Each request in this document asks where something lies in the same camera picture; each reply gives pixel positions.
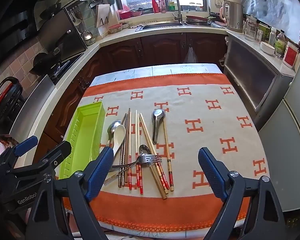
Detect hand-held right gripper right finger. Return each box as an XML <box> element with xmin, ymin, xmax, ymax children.
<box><xmin>198</xmin><ymin>147</ymin><xmax>288</xmax><ymax>240</ymax></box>

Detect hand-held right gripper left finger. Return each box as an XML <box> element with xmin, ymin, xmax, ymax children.
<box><xmin>26</xmin><ymin>146</ymin><xmax>114</xmax><ymax>240</ymax></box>

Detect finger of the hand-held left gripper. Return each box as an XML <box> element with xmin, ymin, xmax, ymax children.
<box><xmin>4</xmin><ymin>135</ymin><xmax>38</xmax><ymax>170</ymax></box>
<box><xmin>37</xmin><ymin>141</ymin><xmax>72</xmax><ymax>178</ymax></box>

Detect green plastic utensil tray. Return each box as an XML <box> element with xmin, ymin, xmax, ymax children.
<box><xmin>58</xmin><ymin>102</ymin><xmax>106</xmax><ymax>180</ymax></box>

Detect white ceramic spoon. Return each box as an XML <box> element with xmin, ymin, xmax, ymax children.
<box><xmin>110</xmin><ymin>124</ymin><xmax>127</xmax><ymax>167</ymax></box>

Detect long steel spoon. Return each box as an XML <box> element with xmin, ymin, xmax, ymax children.
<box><xmin>105</xmin><ymin>120</ymin><xmax>122</xmax><ymax>153</ymax></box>

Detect steel fork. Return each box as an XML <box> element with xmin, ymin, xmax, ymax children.
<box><xmin>111</xmin><ymin>154</ymin><xmax>163</xmax><ymax>172</ymax></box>

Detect bamboo chopstick black-banded red end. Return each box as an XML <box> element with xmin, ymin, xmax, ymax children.
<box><xmin>162</xmin><ymin>115</ymin><xmax>175</xmax><ymax>192</ymax></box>

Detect wide steel soup spoon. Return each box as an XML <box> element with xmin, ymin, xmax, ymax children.
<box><xmin>152</xmin><ymin>109</ymin><xmax>166</xmax><ymax>145</ymax></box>

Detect black pressure cooker lid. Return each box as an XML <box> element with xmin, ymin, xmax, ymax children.
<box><xmin>0</xmin><ymin>76</ymin><xmax>24</xmax><ymax>130</ymax></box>

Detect low steel splash guard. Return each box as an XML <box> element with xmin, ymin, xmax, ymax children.
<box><xmin>9</xmin><ymin>74</ymin><xmax>56</xmax><ymax>140</ymax></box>

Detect orange beige printed blanket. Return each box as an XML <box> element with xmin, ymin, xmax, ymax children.
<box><xmin>62</xmin><ymin>73</ymin><xmax>273</xmax><ymax>233</ymax></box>

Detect white refrigerator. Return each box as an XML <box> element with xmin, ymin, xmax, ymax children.
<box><xmin>257</xmin><ymin>42</ymin><xmax>300</xmax><ymax>213</ymax></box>

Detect gas stove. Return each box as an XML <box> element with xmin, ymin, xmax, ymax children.
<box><xmin>47</xmin><ymin>52</ymin><xmax>85</xmax><ymax>85</ymax></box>

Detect black wok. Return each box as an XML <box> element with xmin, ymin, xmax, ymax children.
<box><xmin>30</xmin><ymin>44</ymin><xmax>63</xmax><ymax>75</ymax></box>

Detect steel cabinet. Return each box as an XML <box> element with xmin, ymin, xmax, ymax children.
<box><xmin>224</xmin><ymin>34</ymin><xmax>295</xmax><ymax>130</ymax></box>

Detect pale floral table cover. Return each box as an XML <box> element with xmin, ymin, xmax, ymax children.
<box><xmin>91</xmin><ymin>63</ymin><xmax>224</xmax><ymax>85</ymax></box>

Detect hanging plastic bag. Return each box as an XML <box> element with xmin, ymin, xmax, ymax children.
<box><xmin>182</xmin><ymin>46</ymin><xmax>198</xmax><ymax>64</ymax></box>

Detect small steel teapot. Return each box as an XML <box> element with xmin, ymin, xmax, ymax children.
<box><xmin>81</xmin><ymin>30</ymin><xmax>94</xmax><ymax>45</ymax></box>

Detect large steel splash guard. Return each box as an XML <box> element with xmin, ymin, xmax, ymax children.
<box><xmin>36</xmin><ymin>5</ymin><xmax>88</xmax><ymax>63</ymax></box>

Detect black range hood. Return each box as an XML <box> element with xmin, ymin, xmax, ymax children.
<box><xmin>0</xmin><ymin>0</ymin><xmax>65</xmax><ymax>45</ymax></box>

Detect dark wooden kitchen cabinets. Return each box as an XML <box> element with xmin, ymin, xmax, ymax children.
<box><xmin>35</xmin><ymin>32</ymin><xmax>228</xmax><ymax>155</ymax></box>

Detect white bowl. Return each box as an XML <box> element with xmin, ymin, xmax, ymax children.
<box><xmin>260</xmin><ymin>41</ymin><xmax>276</xmax><ymax>55</ymax></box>

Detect red label container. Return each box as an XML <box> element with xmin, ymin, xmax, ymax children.
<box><xmin>282</xmin><ymin>41</ymin><xmax>299</xmax><ymax>68</ymax></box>

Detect clear plastic bottle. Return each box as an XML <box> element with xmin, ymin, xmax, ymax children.
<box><xmin>275</xmin><ymin>30</ymin><xmax>287</xmax><ymax>58</ymax></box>

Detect white cutting board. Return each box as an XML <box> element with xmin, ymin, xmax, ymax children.
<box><xmin>94</xmin><ymin>4</ymin><xmax>113</xmax><ymax>28</ymax></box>

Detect glass pitcher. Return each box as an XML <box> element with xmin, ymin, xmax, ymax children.
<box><xmin>244</xmin><ymin>15</ymin><xmax>258</xmax><ymax>42</ymax></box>

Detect dish drainer with plates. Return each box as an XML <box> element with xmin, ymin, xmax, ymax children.
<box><xmin>185</xmin><ymin>14</ymin><xmax>225</xmax><ymax>28</ymax></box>

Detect red plastic basin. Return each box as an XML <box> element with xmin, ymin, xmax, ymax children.
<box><xmin>118</xmin><ymin>9</ymin><xmax>135</xmax><ymax>19</ymax></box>

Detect kitchen sink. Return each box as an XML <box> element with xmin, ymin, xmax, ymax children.
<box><xmin>135</xmin><ymin>21</ymin><xmax>185</xmax><ymax>32</ymax></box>

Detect steel electric kettle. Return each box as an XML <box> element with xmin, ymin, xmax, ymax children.
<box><xmin>220</xmin><ymin>0</ymin><xmax>244</xmax><ymax>33</ymax></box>

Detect steel kitchen faucet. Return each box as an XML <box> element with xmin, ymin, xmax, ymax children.
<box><xmin>165</xmin><ymin>0</ymin><xmax>183</xmax><ymax>23</ymax></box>

